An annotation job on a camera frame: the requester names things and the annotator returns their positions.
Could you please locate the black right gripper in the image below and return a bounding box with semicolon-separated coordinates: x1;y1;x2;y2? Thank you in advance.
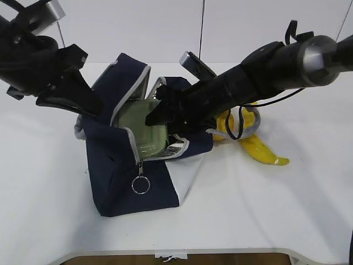
145;66;258;138

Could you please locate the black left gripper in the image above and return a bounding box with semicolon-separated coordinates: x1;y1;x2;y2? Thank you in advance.
5;36;104;116

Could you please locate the green lidded food container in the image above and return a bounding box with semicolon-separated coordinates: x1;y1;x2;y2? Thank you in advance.
112;99;168;159

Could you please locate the yellow pear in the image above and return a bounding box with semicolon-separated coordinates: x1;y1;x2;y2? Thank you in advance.
213;110;231;141

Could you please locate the navy blue lunch bag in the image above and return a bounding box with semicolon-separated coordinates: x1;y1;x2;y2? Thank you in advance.
74;53;213;217

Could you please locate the yellow banana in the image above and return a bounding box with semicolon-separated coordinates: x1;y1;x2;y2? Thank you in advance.
239;108;290;166

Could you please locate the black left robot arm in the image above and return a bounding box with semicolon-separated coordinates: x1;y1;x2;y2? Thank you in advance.
1;1;103;116

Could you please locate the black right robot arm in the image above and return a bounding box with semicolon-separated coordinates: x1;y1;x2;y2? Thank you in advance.
145;20;352;133

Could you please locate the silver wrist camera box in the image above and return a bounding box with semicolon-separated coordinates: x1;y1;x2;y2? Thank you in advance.
179;51;217;81

